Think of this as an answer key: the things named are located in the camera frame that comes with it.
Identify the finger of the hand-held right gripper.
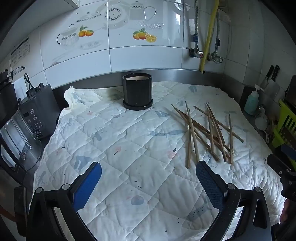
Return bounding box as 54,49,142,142
267,154,292,179
281,144,296,160

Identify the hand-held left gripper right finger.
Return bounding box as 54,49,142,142
196,161,272,241

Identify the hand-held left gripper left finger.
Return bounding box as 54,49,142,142
26,162,102,241

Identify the bunch of brown chopsticks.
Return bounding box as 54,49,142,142
171,101,244,169

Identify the black ribbed utensil holder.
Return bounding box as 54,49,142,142
122,73,154,111

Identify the green plastic dish rack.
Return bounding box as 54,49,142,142
270,99,296,172

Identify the white ladle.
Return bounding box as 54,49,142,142
254,104,269,131

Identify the white quilted printed blanket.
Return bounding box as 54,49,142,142
32,81,287,241

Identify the dark cutting board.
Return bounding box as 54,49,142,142
285,75,296,102

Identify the teal soap pump bottle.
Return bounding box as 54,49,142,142
244,85,263,115

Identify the glass blender jar black lid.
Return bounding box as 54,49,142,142
0,67,44,173

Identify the dark grey blender base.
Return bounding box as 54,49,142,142
18,83,61,139

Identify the white plastic board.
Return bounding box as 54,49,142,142
13,76,31,98

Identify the metal water valve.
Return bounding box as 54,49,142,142
187,34,205,58
207,39,223,64

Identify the yellow gas pipe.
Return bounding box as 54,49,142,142
199,0,220,75

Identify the black handled cleaver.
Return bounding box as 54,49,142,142
264,65,285,98

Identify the black power cable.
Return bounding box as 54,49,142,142
24,73,36,93

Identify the braided metal hose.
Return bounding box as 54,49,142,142
194,0,200,50
214,10,220,55

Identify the wall notice sticker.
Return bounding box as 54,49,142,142
10,38,31,66

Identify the wall cabinet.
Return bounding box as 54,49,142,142
53,0,79,10

